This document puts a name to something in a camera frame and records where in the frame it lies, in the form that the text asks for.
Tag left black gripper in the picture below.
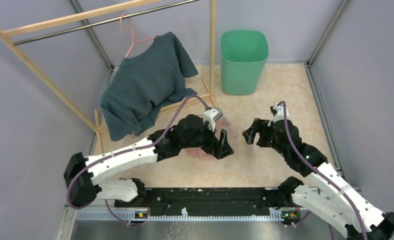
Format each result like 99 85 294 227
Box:
181 118 234 159

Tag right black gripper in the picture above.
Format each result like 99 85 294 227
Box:
242 117 288 157

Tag pink plastic trash bag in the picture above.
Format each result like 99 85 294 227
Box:
184 116 238 160

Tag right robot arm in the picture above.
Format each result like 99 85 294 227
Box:
242 118 394 240

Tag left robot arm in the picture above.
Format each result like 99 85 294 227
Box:
63 114 234 209

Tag green plastic trash bin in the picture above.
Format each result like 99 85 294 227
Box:
220 29 269 96

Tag dark teal t-shirt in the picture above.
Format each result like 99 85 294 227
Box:
100 32 199 142

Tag pink clothes hanger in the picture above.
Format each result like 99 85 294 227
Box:
119 14 157 58

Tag metal hanging rod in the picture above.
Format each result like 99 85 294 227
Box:
13 0 200 46

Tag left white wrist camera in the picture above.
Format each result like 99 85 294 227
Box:
202 107 223 132

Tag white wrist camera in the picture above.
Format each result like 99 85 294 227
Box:
202 107 223 132
268 102 290 127

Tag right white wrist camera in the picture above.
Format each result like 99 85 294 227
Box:
268 102 290 127

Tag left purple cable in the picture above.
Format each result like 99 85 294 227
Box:
66 94 212 227

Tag white toothed cable rail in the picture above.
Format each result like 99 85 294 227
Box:
75 208 284 222

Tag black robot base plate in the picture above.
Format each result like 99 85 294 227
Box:
114 187 312 218

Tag aluminium frame post right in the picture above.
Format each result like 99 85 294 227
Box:
306 0 353 68

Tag aluminium frame post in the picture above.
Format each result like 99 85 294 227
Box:
68 0 114 72
306 0 353 68

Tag aluminium frame post left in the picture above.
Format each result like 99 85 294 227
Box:
68 0 114 72

